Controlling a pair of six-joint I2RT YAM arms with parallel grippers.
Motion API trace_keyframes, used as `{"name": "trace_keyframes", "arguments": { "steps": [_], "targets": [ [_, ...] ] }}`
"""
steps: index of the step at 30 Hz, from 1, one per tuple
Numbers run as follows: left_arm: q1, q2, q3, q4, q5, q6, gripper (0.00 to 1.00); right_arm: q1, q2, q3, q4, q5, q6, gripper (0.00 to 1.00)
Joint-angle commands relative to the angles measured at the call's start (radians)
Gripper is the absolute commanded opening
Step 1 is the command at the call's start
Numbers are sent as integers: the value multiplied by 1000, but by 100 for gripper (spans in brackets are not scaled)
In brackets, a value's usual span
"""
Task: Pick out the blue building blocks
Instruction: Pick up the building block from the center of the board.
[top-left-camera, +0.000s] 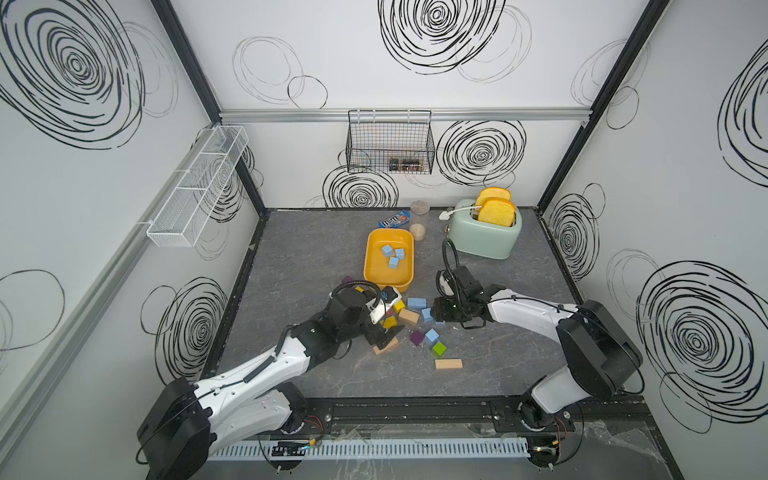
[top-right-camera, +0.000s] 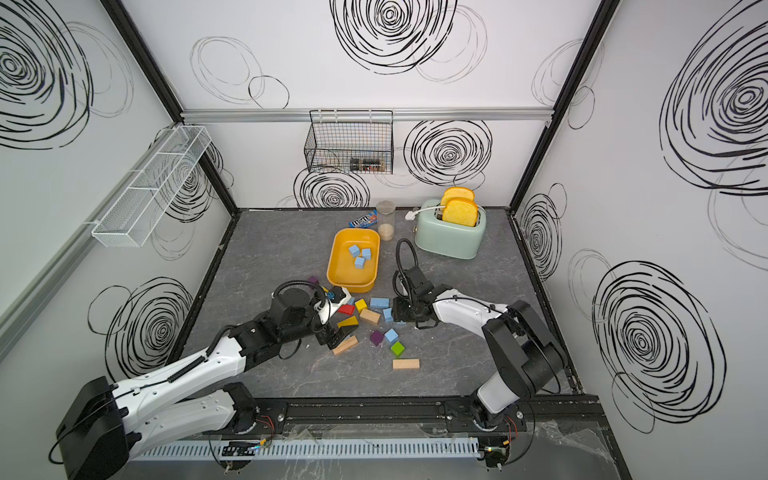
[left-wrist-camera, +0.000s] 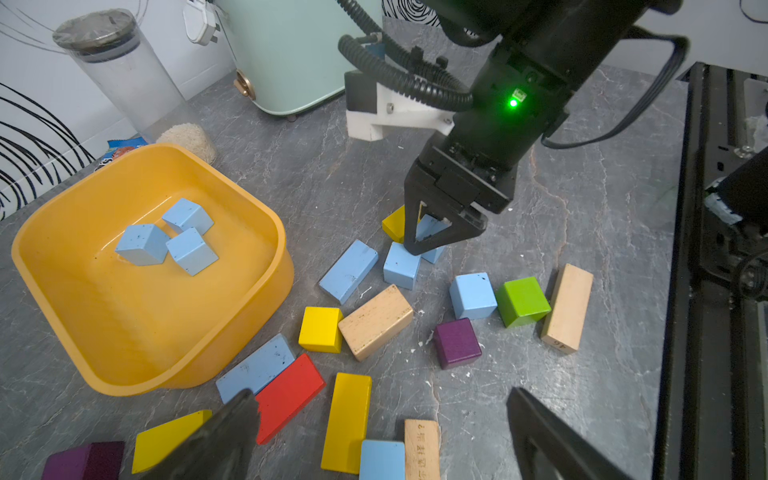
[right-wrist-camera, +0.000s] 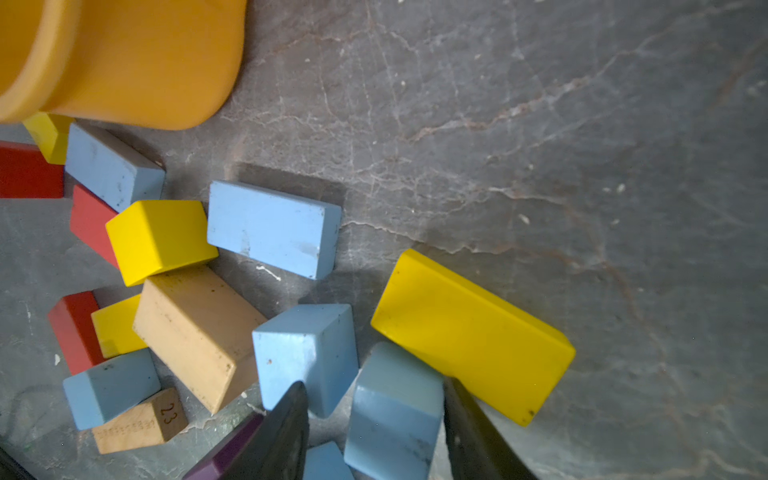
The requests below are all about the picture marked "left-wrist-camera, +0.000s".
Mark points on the long blue block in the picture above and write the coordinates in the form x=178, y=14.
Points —
x=344, y=277
x=257, y=370

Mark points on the yellow block right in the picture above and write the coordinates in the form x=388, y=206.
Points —
x=394, y=225

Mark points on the tan wooden block lower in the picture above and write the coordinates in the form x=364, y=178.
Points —
x=422, y=444

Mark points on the green cube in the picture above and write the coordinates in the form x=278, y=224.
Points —
x=521, y=302

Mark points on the purple cube near tub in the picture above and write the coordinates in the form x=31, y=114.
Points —
x=99, y=460

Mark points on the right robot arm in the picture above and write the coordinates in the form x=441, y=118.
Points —
x=542, y=53

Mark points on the blue cube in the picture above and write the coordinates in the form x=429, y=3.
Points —
x=472, y=296
x=382, y=460
x=427, y=227
x=401, y=267
x=190, y=252
x=185, y=215
x=143, y=245

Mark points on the purple cube lower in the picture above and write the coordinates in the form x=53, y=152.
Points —
x=456, y=343

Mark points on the yellow plastic tub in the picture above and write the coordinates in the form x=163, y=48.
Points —
x=133, y=329

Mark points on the small yellow cube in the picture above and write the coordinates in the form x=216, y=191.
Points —
x=319, y=330

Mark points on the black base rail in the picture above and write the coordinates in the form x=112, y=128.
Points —
x=712, y=407

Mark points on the blue candy packet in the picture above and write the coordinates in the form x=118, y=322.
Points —
x=117, y=148

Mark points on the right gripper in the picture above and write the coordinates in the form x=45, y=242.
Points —
x=451, y=182

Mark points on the tan wooden block centre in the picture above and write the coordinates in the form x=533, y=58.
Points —
x=375, y=323

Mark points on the red flat block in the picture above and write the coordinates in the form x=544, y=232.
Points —
x=282, y=399

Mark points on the yellow wedge block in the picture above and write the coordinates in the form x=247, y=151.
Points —
x=154, y=445

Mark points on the long blue block centre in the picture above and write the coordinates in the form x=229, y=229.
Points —
x=344, y=277

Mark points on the tan wooden block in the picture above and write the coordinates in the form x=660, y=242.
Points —
x=375, y=323
x=564, y=325
x=422, y=444

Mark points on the long yellow block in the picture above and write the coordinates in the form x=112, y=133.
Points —
x=347, y=423

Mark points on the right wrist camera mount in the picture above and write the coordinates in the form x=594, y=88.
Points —
x=372, y=110

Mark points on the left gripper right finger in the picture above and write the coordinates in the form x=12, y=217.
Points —
x=547, y=448

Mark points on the tan wooden block front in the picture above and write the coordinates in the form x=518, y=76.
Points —
x=564, y=325

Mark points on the long blue block left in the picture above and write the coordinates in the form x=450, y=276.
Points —
x=257, y=370

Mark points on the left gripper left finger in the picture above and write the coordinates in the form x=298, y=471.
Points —
x=221, y=449

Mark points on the clear plastic jar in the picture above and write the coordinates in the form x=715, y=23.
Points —
x=109, y=46

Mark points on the mint green toaster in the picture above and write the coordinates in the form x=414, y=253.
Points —
x=286, y=51

